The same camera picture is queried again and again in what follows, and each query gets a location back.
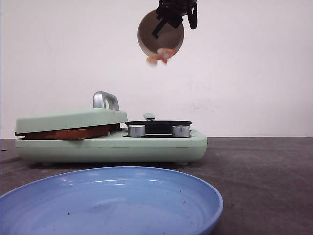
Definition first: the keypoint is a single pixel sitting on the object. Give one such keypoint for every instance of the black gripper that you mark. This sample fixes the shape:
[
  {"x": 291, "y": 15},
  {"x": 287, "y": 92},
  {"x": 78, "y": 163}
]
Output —
[{"x": 171, "y": 12}]

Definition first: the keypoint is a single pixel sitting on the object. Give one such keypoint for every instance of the beige ribbed bowl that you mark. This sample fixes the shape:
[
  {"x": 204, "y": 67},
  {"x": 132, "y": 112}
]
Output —
[{"x": 168, "y": 38}]

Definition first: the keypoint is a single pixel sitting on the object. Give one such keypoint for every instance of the pink cooked shrimp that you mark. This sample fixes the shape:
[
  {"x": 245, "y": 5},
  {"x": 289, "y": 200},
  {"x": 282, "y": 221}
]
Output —
[{"x": 163, "y": 54}]

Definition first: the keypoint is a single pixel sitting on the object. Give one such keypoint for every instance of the mint green sandwich maker lid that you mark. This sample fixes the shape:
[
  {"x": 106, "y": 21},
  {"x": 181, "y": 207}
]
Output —
[{"x": 105, "y": 111}]

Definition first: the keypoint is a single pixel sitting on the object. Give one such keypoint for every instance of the mint green breakfast maker base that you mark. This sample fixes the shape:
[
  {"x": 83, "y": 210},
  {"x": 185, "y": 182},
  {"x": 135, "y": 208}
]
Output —
[{"x": 116, "y": 147}]

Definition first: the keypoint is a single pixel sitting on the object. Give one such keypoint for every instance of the black round frying pan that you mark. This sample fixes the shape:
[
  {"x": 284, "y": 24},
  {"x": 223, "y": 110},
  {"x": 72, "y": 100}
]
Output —
[{"x": 153, "y": 126}]

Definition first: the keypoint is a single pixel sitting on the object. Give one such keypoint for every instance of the silver left control knob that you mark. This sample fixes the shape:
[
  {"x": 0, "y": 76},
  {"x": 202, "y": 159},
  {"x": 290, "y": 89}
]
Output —
[{"x": 136, "y": 131}]

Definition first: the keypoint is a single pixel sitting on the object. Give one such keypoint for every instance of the silver control knob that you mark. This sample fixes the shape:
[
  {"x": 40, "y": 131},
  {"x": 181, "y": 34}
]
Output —
[
  {"x": 181, "y": 131},
  {"x": 136, "y": 131}
]

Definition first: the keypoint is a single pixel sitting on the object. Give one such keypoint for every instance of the silver right control knob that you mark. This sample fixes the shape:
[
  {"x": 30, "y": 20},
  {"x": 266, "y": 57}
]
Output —
[{"x": 181, "y": 131}]

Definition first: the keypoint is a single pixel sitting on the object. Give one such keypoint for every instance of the blue plastic plate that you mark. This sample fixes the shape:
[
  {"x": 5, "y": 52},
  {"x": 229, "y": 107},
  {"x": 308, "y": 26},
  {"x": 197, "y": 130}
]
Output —
[{"x": 112, "y": 201}]

